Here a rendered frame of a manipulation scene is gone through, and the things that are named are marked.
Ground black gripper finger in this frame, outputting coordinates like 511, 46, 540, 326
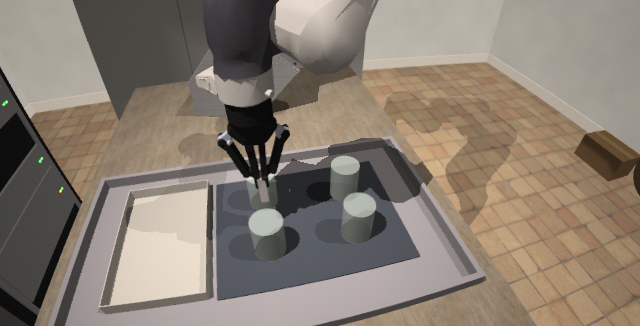
257, 123, 290, 202
218, 131, 265, 203

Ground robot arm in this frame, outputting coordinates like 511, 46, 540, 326
195, 0, 379, 107

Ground clear glass cylinder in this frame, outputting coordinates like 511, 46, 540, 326
341, 192, 376, 244
245, 174, 278, 210
330, 156, 360, 202
248, 208, 286, 262

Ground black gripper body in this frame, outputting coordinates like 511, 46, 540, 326
224, 98, 277, 146

